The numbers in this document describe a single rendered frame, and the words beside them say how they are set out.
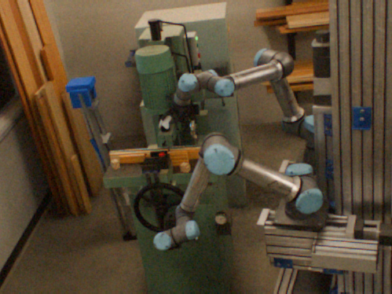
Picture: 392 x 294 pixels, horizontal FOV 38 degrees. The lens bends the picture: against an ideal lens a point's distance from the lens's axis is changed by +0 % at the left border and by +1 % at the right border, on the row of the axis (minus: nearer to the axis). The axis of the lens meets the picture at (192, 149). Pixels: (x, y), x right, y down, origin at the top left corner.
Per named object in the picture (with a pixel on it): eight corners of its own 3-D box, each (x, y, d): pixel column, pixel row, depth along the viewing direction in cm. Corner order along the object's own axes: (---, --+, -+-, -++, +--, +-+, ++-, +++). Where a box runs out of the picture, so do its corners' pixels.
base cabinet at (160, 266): (151, 312, 332) (129, 208, 301) (167, 251, 383) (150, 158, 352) (228, 310, 324) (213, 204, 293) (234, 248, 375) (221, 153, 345)
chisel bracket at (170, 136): (160, 150, 296) (157, 135, 293) (164, 138, 309) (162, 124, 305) (174, 148, 295) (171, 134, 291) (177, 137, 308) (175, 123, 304)
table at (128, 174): (99, 197, 289) (97, 187, 287) (114, 169, 316) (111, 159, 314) (217, 192, 279) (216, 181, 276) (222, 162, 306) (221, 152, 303)
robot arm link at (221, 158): (322, 181, 245) (210, 129, 232) (331, 199, 231) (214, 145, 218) (306, 202, 249) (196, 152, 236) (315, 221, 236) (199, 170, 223)
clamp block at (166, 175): (141, 190, 284) (138, 174, 280) (147, 177, 296) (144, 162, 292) (170, 189, 282) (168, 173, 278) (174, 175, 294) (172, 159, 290)
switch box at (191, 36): (186, 66, 308) (182, 37, 301) (189, 60, 316) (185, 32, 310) (198, 65, 307) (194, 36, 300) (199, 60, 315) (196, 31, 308)
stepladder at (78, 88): (117, 243, 402) (61, 89, 353) (124, 222, 425) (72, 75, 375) (139, 239, 400) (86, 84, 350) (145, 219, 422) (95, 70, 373)
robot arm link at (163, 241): (174, 247, 239) (155, 254, 240) (179, 244, 250) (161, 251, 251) (167, 229, 240) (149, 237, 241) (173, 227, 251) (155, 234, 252)
